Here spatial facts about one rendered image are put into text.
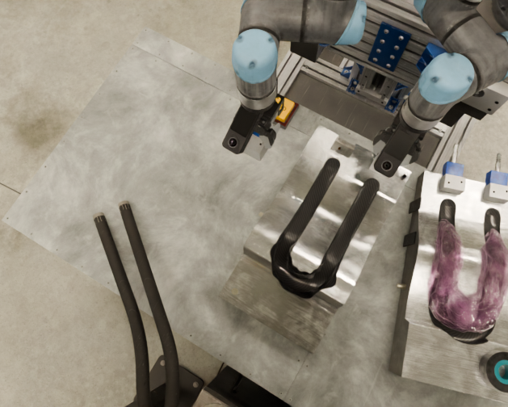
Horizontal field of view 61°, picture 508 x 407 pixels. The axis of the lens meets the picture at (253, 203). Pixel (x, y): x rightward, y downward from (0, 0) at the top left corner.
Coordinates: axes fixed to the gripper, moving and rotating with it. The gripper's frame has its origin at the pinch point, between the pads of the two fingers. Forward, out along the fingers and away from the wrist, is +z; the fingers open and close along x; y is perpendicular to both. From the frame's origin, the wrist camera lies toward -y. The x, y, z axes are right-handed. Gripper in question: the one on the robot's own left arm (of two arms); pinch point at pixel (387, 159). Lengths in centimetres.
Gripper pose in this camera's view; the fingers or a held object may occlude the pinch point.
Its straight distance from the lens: 108.6
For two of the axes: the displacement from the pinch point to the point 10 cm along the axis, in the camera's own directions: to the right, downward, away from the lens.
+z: 0.3, 2.6, 9.6
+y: 5.1, -8.3, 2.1
